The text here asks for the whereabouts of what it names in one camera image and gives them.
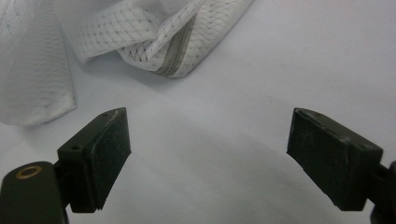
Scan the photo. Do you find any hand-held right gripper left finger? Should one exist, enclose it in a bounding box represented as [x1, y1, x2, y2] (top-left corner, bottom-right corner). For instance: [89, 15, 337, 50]
[57, 106, 132, 215]

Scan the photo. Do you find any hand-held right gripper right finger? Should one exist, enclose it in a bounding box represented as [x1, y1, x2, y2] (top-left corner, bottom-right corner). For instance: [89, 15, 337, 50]
[286, 107, 384, 212]

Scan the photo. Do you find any white mesh laundry bag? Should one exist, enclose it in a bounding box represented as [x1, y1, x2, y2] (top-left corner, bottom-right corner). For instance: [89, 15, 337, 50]
[0, 0, 255, 126]

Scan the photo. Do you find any white table cover sheet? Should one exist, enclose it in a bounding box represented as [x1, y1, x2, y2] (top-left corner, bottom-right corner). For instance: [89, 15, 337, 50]
[0, 0, 396, 224]

